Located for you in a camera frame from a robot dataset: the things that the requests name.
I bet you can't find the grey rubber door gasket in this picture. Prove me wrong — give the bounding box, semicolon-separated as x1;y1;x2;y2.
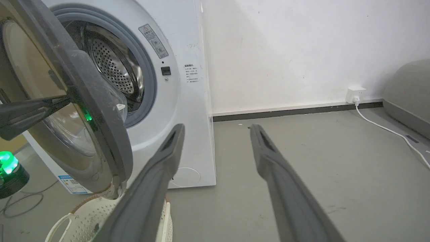
50;5;158;128

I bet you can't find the black device with green light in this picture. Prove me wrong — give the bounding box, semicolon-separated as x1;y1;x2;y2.
0;151;30;199

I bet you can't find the grey warning sticker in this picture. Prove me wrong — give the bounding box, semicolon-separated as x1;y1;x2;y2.
138;24;169;59

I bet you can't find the grey sofa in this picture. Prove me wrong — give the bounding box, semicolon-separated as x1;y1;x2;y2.
382;59;430;140

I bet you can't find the white front-load washing machine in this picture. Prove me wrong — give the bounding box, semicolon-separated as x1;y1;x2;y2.
21;0;217;195

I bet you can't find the dark grey pointed right gripper left finger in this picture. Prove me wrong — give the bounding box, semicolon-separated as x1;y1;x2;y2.
0;95;72;141

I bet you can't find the perforated steel washer drum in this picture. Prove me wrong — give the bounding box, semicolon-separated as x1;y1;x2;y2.
63;20;145;113

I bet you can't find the printed text label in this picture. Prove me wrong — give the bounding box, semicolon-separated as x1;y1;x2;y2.
183;64;200;84

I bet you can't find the blue white energy label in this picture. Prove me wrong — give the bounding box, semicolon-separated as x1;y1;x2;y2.
57;175;89;195

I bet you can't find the white perforated laundry basket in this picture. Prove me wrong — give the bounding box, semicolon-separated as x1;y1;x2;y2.
45;193;174;242

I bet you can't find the white power cable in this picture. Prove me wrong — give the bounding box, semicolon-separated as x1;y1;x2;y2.
354;100;430;170

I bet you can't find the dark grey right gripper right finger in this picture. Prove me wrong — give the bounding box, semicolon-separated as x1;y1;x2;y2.
250;124;346;242

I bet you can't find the white wall socket plug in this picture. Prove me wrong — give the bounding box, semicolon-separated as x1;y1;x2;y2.
346;86;367;105

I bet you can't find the thin black floor cable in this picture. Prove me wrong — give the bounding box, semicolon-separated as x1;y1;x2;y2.
0;180;59;219

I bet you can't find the round filter cover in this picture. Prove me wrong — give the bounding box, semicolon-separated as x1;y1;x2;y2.
169;167;202;188

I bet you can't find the dark grey baseboard strip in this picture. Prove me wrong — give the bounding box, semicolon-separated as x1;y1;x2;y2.
213;101;384;122

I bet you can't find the round grey washing machine door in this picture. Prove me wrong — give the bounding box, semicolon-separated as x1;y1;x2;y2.
0;0;134;199

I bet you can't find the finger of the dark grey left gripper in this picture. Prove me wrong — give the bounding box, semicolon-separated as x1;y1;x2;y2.
94;123;186;242

